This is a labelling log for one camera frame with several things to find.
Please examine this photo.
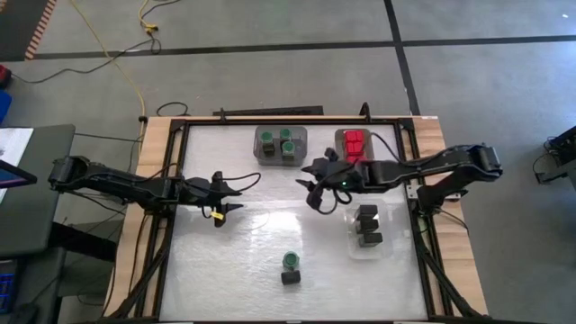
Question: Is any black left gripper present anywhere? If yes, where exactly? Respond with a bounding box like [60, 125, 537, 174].
[182, 170, 245, 229]

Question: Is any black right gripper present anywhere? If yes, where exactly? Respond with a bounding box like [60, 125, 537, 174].
[295, 148, 364, 194]

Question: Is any translucent grey plastic bin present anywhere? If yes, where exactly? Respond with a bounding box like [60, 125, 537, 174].
[253, 124, 310, 167]

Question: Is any white plastic bin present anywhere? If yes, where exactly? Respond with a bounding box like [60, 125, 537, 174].
[333, 128, 378, 166]

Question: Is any clear plastic bin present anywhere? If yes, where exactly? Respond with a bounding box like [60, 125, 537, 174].
[343, 197, 396, 261]

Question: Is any grey desk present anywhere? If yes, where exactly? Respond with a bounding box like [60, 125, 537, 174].
[0, 124, 77, 258]

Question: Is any dark tablet screen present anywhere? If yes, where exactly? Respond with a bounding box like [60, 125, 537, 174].
[0, 159, 38, 190]

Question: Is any white paper sheet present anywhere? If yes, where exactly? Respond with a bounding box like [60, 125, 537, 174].
[0, 128, 34, 181]

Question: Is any black keyboard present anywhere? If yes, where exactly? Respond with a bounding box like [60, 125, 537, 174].
[0, 258, 19, 316]

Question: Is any blue plastic bin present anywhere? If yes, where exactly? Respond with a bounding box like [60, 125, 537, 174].
[0, 89, 14, 125]

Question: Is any black equipment cart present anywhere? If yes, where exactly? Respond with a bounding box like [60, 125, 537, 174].
[533, 124, 576, 190]

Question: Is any black mat orange striped edge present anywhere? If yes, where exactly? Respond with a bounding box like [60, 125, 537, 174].
[0, 0, 59, 62]

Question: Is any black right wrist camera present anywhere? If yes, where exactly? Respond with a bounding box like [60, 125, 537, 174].
[307, 186, 325, 211]

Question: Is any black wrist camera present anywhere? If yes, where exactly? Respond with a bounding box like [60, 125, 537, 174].
[307, 186, 325, 211]
[185, 186, 208, 207]

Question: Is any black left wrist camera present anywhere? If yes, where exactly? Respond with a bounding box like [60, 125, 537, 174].
[185, 186, 208, 207]

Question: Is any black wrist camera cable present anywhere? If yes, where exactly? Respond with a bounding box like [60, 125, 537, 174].
[316, 186, 355, 216]
[218, 172, 263, 194]

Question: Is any black aluminium table frame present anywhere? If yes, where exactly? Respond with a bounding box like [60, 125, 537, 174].
[107, 114, 490, 324]

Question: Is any yellow hanging cable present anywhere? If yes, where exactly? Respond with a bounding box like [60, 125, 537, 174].
[69, 0, 148, 121]

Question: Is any yellow extension cord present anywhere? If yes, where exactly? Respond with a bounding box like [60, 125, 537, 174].
[137, 0, 159, 36]

